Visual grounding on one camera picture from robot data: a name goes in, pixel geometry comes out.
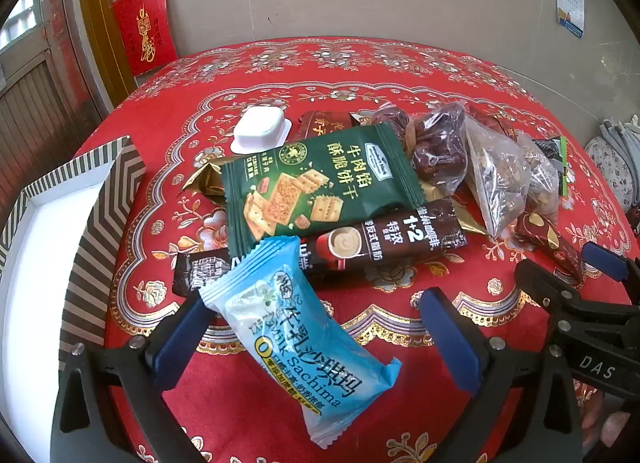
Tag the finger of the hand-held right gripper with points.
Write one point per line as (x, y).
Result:
(605, 258)
(545, 288)

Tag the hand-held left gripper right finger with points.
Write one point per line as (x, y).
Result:
(445, 338)

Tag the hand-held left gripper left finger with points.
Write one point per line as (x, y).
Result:
(180, 338)

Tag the small clear bag of nuts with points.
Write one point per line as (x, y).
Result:
(542, 183)

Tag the brown coffee stick packet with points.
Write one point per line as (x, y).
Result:
(400, 243)

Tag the black packet with green edge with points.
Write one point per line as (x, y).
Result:
(555, 150)

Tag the large clear bag of nuts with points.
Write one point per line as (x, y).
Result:
(500, 178)

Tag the light blue snack packet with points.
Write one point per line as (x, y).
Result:
(300, 358)

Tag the striped cardboard box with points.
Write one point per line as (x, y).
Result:
(115, 223)

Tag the clear bag of dates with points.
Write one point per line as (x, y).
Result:
(435, 148)

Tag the green cracker packet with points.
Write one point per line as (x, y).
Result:
(300, 178)

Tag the white jelly cup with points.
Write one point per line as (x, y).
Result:
(257, 125)

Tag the floral bed sheet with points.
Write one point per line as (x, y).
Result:
(607, 168)

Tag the grey folded clothes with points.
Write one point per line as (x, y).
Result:
(625, 143)

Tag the brown slatted door panel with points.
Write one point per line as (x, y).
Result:
(40, 113)

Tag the red floral tablecloth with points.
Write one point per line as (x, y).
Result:
(350, 73)

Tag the red paper poster gold print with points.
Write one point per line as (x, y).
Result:
(145, 28)

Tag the window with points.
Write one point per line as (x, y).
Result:
(20, 28)

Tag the golden door frame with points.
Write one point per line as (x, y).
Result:
(100, 18)

